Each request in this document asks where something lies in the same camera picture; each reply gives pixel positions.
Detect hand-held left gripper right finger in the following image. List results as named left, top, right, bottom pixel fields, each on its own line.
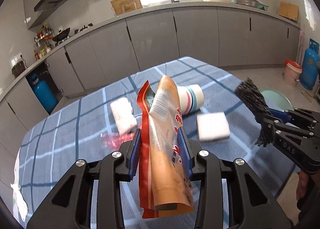
left=177, top=127, right=285, bottom=229

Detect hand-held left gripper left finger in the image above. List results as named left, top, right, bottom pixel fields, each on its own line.
left=26, top=128, right=142, bottom=229

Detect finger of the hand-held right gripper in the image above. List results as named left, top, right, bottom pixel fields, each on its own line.
left=269, top=109, right=295, bottom=122
left=255, top=116, right=275, bottom=144

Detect red snack packet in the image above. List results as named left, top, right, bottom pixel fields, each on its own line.
left=137, top=80, right=187, bottom=205

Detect green trash bin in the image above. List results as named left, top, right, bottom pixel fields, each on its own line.
left=260, top=90, right=294, bottom=111

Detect black mesh net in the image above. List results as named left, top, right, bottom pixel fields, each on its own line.
left=234, top=78, right=273, bottom=147

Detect striped white paper cup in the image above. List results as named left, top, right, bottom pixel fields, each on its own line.
left=176, top=84, right=205, bottom=114

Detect person's right hand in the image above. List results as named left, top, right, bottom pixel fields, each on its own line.
left=296, top=171, right=310, bottom=203

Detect pink clear plastic wrapper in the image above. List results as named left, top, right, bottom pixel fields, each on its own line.
left=101, top=133, right=133, bottom=148

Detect white sponge block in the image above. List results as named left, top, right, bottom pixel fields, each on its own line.
left=110, top=97, right=137, bottom=134
left=196, top=112, right=230, bottom=142

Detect pink bucket with red bag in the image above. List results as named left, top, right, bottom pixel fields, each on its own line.
left=285, top=59, right=302, bottom=87

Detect freestanding blue gas cylinder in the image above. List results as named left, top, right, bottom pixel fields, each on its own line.
left=300, top=38, right=320, bottom=91

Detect blue plaid tablecloth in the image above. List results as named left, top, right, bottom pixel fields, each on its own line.
left=15, top=56, right=303, bottom=229

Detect plain wooden cutting board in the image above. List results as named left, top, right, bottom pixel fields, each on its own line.
left=278, top=1, right=299, bottom=21

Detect blue gas cylinder in cabinet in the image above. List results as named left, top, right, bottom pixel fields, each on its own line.
left=32, top=74, right=57, bottom=112

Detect teal dish rack base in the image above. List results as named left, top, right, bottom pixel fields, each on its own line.
left=231, top=0, right=269, bottom=11

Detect grey kitchen counter cabinets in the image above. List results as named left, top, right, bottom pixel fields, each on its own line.
left=0, top=1, right=302, bottom=132

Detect metal basin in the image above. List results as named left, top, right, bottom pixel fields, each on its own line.
left=235, top=0, right=258, bottom=7

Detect white patterned undercloth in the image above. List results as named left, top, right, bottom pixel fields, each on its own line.
left=10, top=149, right=28, bottom=216

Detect gas stove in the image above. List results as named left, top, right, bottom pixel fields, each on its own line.
left=56, top=24, right=94, bottom=44

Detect black wok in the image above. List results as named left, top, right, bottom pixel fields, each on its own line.
left=52, top=28, right=71, bottom=42

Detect dark rice cooker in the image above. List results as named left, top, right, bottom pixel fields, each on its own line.
left=11, top=60, right=27, bottom=78

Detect metal spice rack with bottles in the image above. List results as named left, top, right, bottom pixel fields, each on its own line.
left=34, top=23, right=54, bottom=59

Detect steel sink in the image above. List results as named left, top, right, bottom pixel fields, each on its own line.
left=146, top=0, right=203, bottom=6

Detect wooden cutting board with stand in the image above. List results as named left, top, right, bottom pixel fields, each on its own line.
left=110, top=0, right=143, bottom=15

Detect pink mop handle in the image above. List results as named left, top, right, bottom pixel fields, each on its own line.
left=297, top=29, right=305, bottom=64

